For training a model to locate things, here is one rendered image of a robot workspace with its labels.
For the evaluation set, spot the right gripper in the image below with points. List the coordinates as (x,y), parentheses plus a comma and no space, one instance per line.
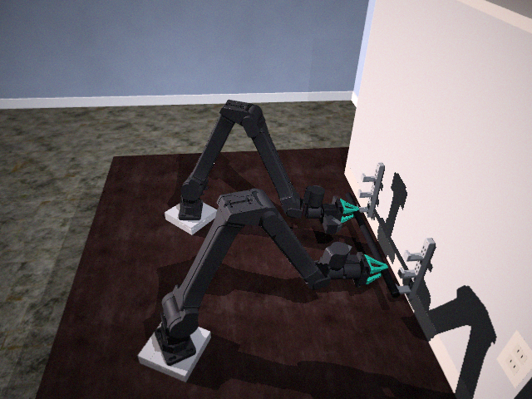
(359,272)

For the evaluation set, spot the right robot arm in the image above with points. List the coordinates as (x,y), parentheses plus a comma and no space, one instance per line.
(253,207)

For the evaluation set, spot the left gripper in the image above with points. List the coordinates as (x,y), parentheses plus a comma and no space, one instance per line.
(341,209)

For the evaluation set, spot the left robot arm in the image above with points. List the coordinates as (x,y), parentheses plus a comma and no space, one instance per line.
(251,118)

